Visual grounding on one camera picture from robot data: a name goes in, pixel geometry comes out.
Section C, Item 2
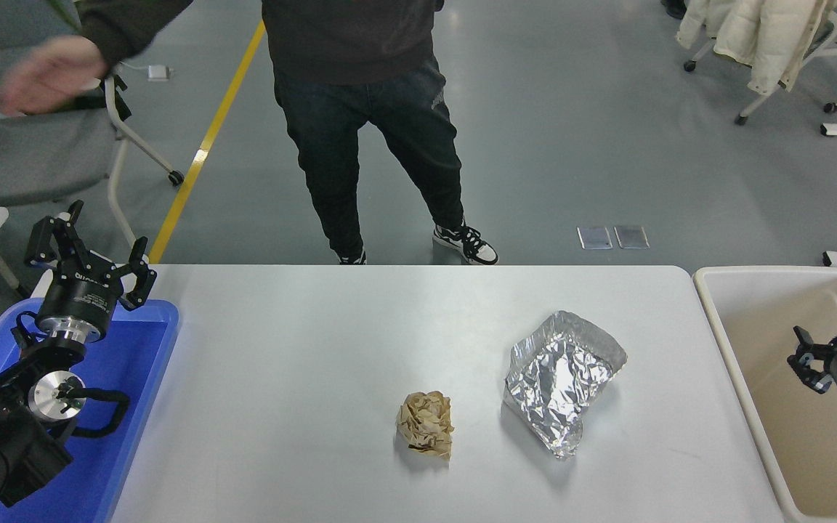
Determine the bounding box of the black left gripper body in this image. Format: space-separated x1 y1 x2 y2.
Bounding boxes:
36 253 126 338

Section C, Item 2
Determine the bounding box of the silver foil tray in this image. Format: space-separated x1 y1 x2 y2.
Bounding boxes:
504 311 628 460

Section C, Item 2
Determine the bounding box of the tan paper ball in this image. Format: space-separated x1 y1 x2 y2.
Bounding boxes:
396 391 456 460

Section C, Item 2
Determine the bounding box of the person's right hand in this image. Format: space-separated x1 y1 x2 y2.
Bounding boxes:
0 36 110 115

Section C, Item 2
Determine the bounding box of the large pale plastic bin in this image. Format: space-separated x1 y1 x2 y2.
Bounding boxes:
692 266 837 523

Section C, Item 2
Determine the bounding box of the blue plastic tray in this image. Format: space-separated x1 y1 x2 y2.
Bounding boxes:
0 298 181 523

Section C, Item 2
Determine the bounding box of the grey office chair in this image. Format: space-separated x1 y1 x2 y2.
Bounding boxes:
0 0 187 248

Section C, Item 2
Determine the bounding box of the clear floor plate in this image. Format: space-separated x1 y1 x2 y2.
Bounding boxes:
614 225 650 250
577 226 613 251

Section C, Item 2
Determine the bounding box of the cream white jacket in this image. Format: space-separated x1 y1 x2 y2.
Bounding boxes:
676 0 837 94

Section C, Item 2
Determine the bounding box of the dark green strap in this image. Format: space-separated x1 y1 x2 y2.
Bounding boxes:
23 0 133 122

